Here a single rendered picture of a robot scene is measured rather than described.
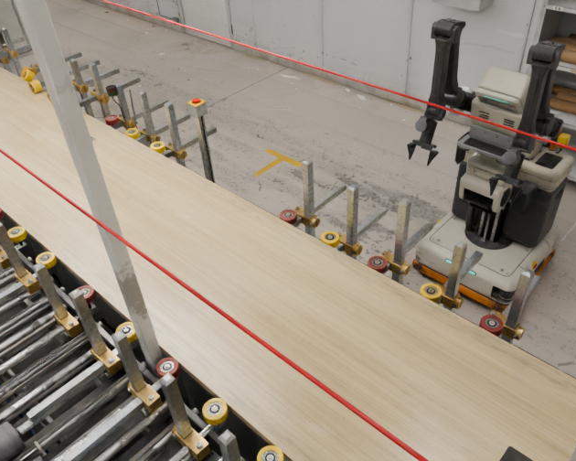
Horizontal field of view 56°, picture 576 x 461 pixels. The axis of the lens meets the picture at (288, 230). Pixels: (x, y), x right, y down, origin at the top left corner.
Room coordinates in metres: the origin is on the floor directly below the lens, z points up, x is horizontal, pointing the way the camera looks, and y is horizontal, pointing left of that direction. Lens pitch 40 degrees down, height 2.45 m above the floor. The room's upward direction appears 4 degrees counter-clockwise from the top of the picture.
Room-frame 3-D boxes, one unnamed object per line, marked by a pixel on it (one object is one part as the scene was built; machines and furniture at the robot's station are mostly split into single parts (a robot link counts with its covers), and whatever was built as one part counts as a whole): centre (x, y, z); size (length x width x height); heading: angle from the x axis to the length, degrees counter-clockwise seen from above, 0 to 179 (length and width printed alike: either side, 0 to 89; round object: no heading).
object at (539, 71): (1.95, -1.01, 1.40); 0.11 x 0.06 x 0.43; 45
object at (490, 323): (1.25, -0.71, 0.85); 0.08 x 0.08 x 0.11
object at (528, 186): (2.27, -1.13, 0.68); 0.28 x 0.27 x 0.25; 44
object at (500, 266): (2.43, -1.20, 0.16); 0.67 x 0.64 x 0.25; 134
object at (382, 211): (1.92, -0.32, 0.80); 0.43 x 0.03 x 0.04; 134
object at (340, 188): (2.10, -0.15, 0.83); 0.43 x 0.03 x 0.04; 134
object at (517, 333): (1.31, -0.79, 0.81); 0.14 x 0.06 x 0.05; 44
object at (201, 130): (2.53, 0.41, 0.93); 0.05 x 0.05 x 0.45; 44
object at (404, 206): (1.65, -0.46, 0.94); 0.04 x 0.04 x 0.48; 44
